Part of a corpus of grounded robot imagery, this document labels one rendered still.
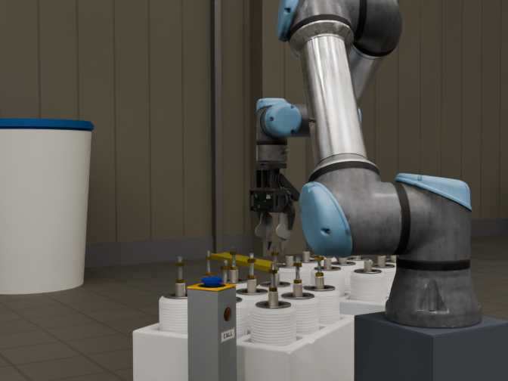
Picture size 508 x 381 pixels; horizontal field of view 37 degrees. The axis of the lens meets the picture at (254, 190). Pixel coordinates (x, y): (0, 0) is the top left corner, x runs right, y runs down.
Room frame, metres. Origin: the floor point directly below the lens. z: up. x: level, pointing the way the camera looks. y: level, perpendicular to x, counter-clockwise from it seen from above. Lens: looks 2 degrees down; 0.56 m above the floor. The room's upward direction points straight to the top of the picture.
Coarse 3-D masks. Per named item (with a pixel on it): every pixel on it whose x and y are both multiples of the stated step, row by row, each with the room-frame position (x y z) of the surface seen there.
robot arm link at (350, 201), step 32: (288, 0) 1.35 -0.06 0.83; (320, 0) 1.35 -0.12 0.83; (352, 0) 1.37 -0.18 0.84; (288, 32) 1.37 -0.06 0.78; (320, 32) 1.33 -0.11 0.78; (352, 32) 1.36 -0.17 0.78; (320, 64) 1.31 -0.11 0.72; (320, 96) 1.28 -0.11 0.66; (352, 96) 1.29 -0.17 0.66; (320, 128) 1.25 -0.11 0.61; (352, 128) 1.25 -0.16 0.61; (320, 160) 1.23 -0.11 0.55; (352, 160) 1.19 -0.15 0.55; (320, 192) 1.16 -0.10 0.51; (352, 192) 1.17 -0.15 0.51; (384, 192) 1.18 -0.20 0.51; (320, 224) 1.15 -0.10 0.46; (352, 224) 1.15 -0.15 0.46; (384, 224) 1.16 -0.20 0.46
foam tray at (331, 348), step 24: (144, 336) 1.67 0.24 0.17; (168, 336) 1.64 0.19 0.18; (312, 336) 1.62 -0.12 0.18; (336, 336) 1.71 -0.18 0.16; (144, 360) 1.67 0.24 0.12; (168, 360) 1.64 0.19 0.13; (240, 360) 1.55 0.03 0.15; (264, 360) 1.53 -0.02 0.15; (288, 360) 1.50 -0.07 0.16; (312, 360) 1.59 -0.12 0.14; (336, 360) 1.71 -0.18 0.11
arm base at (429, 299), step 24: (408, 264) 1.20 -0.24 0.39; (432, 264) 1.17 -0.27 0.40; (456, 264) 1.18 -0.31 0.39; (408, 288) 1.19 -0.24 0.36; (432, 288) 1.17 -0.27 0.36; (456, 288) 1.17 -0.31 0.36; (408, 312) 1.17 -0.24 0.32; (432, 312) 1.16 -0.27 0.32; (456, 312) 1.16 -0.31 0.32; (480, 312) 1.20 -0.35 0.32
